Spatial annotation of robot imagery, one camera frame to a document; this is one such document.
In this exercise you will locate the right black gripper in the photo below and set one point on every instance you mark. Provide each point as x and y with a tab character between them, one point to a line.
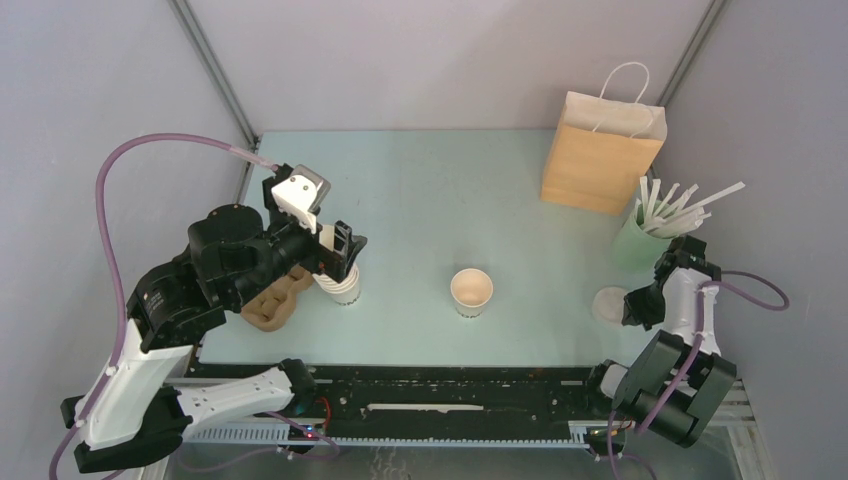
635	313

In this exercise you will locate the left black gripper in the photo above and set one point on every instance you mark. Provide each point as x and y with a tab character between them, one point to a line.
333	262

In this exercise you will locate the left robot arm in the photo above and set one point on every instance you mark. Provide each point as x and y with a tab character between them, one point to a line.
131	418

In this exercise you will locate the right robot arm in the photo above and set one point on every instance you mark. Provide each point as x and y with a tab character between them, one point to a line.
676	384

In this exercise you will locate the stack of white lids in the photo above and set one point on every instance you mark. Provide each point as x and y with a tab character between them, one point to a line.
608	305

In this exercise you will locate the green straw holder cup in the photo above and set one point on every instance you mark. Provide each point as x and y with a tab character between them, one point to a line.
633	249

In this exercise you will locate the stack of white paper cups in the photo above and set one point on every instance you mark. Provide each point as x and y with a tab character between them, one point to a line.
348	291

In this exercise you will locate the brown pulp cup carrier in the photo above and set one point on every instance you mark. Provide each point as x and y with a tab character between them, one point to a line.
270	309

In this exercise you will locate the single white paper cup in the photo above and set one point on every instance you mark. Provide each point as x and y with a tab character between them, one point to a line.
471	290

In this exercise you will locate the brown paper bag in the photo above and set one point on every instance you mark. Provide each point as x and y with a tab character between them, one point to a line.
602	148

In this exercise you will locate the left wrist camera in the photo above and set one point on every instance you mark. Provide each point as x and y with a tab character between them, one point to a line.
299	191

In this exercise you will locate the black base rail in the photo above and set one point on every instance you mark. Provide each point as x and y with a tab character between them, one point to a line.
535	407

